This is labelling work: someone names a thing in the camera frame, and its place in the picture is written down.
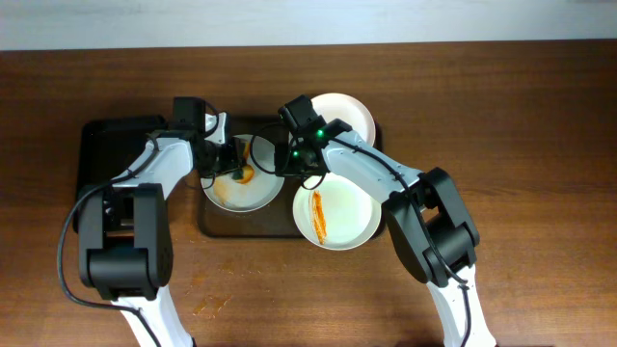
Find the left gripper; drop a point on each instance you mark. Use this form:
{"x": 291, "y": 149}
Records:
{"x": 231, "y": 157}

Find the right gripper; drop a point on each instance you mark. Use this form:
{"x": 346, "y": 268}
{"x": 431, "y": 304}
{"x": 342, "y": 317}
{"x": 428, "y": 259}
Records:
{"x": 287, "y": 162}

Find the orange green sponge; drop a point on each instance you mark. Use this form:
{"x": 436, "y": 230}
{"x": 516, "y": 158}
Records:
{"x": 243, "y": 175}

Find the white plate with sauce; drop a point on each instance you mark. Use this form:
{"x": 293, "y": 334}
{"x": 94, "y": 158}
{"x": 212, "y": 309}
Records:
{"x": 250, "y": 193}

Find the cream plate with sauce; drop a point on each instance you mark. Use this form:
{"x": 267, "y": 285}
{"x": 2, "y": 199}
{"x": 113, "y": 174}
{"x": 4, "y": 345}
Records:
{"x": 331, "y": 106}

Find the white plate sauce streak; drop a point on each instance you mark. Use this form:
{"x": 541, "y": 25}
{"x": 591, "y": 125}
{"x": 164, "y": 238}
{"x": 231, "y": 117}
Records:
{"x": 336, "y": 214}

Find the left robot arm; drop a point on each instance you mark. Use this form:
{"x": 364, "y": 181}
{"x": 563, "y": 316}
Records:
{"x": 125, "y": 244}

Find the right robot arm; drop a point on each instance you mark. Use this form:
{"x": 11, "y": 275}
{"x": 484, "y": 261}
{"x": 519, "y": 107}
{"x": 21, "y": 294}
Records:
{"x": 431, "y": 229}

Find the brown serving tray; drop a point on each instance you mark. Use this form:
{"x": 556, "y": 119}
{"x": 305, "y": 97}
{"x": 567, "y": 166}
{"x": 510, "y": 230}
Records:
{"x": 274, "y": 220}

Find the black sponge tray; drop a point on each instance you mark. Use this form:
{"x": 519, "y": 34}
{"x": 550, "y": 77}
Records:
{"x": 107, "y": 148}

